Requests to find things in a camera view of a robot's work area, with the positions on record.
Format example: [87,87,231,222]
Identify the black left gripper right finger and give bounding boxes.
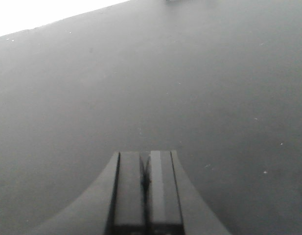
[147,150,230,235]

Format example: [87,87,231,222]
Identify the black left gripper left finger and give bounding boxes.
[30,152,146,235]

